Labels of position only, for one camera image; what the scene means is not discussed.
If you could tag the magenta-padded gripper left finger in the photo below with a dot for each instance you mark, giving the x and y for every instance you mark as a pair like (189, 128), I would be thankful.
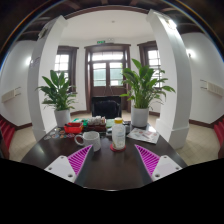
(65, 166)

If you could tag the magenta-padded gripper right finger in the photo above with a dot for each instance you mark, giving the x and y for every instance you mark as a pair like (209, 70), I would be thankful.
(163, 166)

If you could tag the clear yellow-capped drink bottle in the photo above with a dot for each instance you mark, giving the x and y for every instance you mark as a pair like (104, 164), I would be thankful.
(118, 135)

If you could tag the white printed brochure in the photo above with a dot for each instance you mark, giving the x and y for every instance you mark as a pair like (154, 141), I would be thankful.
(143, 135)

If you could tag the white speckled mug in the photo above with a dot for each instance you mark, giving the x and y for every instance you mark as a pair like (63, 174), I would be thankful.
(91, 140)

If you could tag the red plastic basket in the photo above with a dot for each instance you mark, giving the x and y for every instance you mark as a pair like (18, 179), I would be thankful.
(73, 129)

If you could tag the green plastic basket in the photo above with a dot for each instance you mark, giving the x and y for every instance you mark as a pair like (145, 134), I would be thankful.
(85, 122)

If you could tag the flat round red coaster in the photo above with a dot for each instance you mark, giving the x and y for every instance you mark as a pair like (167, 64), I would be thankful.
(113, 149)

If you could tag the brown box of snacks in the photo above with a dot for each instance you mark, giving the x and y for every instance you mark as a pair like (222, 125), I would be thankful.
(95, 124)

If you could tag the dark grey cylindrical device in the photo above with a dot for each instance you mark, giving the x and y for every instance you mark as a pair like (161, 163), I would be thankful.
(127, 128)

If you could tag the green paper pad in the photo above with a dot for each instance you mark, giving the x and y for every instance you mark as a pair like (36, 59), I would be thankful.
(109, 123)

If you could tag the red carpeted stairs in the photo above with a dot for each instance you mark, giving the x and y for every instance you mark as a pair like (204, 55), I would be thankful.
(219, 131)
(6, 131)

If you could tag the black office chair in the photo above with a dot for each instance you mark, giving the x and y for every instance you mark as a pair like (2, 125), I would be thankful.
(106, 108)

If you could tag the small potted green plant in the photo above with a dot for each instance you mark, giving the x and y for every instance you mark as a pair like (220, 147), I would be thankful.
(58, 93)

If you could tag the large potted green plant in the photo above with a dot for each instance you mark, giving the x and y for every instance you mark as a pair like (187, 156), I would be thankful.
(141, 86)

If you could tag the dark wooden framed window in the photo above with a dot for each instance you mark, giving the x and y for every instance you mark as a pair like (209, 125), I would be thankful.
(61, 66)
(153, 60)

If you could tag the dark wooden glazed door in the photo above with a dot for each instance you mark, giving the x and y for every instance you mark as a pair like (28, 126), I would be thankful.
(105, 73)

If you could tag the green exit sign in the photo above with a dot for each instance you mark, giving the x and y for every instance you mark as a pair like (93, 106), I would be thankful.
(101, 42)

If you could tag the white wall lamp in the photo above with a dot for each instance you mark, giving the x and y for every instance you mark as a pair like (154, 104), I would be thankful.
(28, 61)
(190, 53)

